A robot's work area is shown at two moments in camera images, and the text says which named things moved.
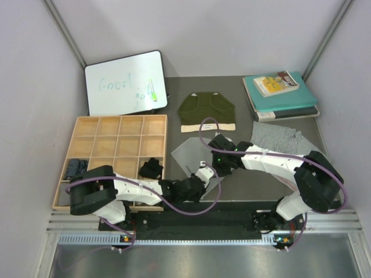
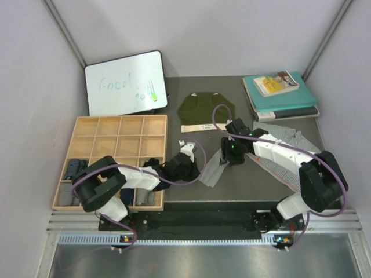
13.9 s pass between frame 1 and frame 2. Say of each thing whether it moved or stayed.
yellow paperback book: stayed
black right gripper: moved
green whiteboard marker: stayed
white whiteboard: stayed
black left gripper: moved
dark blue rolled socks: stayed
